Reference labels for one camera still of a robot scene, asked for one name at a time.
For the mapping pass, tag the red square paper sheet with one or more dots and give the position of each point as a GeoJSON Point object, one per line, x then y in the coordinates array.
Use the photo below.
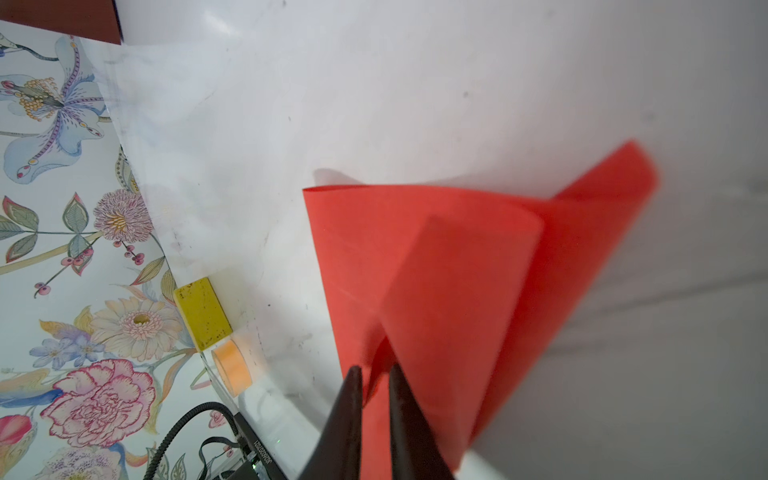
{"type": "Point", "coordinates": [463, 289]}

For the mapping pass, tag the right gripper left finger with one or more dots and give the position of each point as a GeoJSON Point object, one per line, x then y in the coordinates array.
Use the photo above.
{"type": "Point", "coordinates": [337, 454]}

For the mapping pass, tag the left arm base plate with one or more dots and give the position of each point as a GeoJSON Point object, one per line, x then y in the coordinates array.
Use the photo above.
{"type": "Point", "coordinates": [258, 463]}

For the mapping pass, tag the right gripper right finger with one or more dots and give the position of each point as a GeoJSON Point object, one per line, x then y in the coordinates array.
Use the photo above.
{"type": "Point", "coordinates": [414, 452]}

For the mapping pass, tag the yellow block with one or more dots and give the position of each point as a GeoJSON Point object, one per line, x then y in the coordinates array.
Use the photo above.
{"type": "Point", "coordinates": [202, 313]}

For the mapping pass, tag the brown wooden metronome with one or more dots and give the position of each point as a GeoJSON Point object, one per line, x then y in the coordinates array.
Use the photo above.
{"type": "Point", "coordinates": [91, 19]}

